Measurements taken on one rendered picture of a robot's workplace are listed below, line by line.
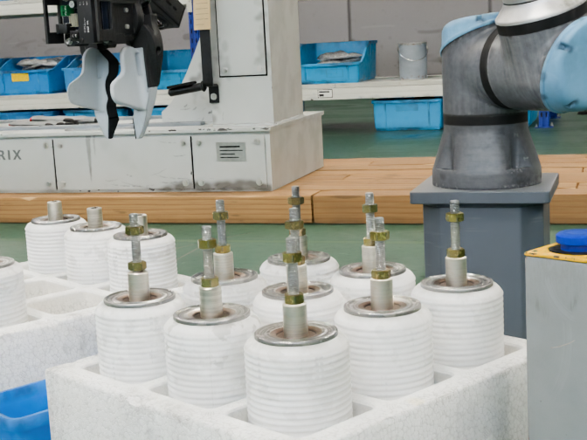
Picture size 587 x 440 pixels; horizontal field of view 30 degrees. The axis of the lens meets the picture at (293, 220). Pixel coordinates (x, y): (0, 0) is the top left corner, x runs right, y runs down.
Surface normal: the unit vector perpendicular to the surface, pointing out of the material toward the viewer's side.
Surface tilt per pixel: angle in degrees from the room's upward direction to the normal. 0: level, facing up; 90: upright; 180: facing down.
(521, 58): 107
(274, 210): 90
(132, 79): 85
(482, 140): 73
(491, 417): 90
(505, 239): 90
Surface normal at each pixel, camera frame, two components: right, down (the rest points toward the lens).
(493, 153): -0.05, -0.14
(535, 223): 0.47, 0.12
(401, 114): -0.30, 0.22
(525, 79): -0.81, 0.41
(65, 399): -0.72, 0.15
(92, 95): 0.81, 0.14
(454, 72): -0.86, 0.13
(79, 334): 0.66, 0.09
